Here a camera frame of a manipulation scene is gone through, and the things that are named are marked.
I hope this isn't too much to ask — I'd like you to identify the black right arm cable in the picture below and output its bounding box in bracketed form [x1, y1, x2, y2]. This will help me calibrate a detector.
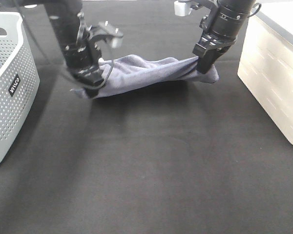
[246, 2, 262, 18]

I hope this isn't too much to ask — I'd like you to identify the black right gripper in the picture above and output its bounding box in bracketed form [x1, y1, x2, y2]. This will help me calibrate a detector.
[192, 33, 236, 74]

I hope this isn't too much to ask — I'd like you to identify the cream plastic storage box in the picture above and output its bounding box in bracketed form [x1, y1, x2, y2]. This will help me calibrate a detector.
[237, 12, 293, 145]

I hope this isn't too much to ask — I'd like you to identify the grey microfibre towel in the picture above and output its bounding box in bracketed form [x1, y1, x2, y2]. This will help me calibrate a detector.
[70, 55, 219, 99]

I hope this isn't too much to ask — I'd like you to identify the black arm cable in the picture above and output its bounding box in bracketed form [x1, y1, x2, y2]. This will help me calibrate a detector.
[11, 0, 114, 90]
[246, 2, 262, 18]

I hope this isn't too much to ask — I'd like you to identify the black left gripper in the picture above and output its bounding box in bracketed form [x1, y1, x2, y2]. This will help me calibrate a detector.
[68, 65, 105, 99]

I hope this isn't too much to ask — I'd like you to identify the black felt table mat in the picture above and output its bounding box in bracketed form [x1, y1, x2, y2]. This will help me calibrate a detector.
[0, 6, 293, 234]

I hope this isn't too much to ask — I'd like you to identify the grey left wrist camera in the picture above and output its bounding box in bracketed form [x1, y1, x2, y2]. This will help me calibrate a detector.
[98, 21, 124, 49]

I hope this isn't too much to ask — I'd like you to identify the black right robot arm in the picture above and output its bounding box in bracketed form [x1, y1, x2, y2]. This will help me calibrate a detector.
[192, 0, 261, 74]

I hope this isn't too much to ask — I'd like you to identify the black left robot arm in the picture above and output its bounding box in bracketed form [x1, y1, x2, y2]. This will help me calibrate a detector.
[44, 0, 104, 98]

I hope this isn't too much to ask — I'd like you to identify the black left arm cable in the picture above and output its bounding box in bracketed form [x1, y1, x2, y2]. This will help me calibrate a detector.
[11, 0, 114, 90]

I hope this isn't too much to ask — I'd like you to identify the grey perforated plastic basket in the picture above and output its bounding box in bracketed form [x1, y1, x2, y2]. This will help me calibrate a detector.
[0, 12, 40, 163]

